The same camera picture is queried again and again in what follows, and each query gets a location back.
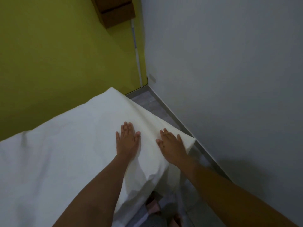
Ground white bed sheet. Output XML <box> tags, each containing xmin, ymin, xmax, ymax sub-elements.
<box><xmin>0</xmin><ymin>87</ymin><xmax>197</xmax><ymax>227</ymax></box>

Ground person's right forearm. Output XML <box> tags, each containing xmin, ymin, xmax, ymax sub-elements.
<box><xmin>175</xmin><ymin>159</ymin><xmax>299</xmax><ymax>227</ymax></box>

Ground person's light patterned trousers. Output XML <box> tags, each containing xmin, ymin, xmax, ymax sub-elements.
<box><xmin>129</xmin><ymin>191</ymin><xmax>187</xmax><ymax>227</ymax></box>

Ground person's left forearm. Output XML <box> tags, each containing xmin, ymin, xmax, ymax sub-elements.
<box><xmin>53</xmin><ymin>154</ymin><xmax>133</xmax><ymax>227</ymax></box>

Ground person's left hand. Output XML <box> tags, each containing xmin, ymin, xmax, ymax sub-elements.
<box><xmin>116</xmin><ymin>122</ymin><xmax>141</xmax><ymax>159</ymax></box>

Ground white cable conduit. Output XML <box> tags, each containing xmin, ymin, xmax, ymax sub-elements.
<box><xmin>131</xmin><ymin>19</ymin><xmax>143</xmax><ymax>88</ymax></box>

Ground brown wooden wall shelf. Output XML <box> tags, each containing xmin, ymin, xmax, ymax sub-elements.
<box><xmin>90</xmin><ymin>0</ymin><xmax>136</xmax><ymax>29</ymax></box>

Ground person's right hand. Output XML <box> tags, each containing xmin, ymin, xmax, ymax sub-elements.
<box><xmin>156</xmin><ymin>128</ymin><xmax>193</xmax><ymax>169</ymax></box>

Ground grey skirting board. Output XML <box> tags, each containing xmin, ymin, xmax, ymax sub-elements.
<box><xmin>125</xmin><ymin>84</ymin><xmax>231</xmax><ymax>181</ymax></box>

